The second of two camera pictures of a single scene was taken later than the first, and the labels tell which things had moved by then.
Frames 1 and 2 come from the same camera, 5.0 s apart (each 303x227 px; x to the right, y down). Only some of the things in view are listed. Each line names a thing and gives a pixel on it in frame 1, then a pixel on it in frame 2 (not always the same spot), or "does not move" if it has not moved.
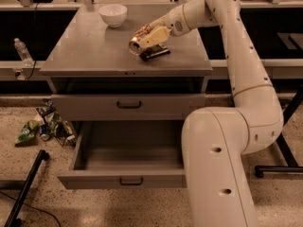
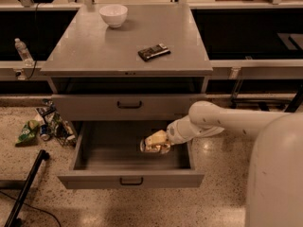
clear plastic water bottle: (21, 47) does not move
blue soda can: (44, 132) does not move
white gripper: (173, 23) to (175, 132)
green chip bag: (26, 137) does not move
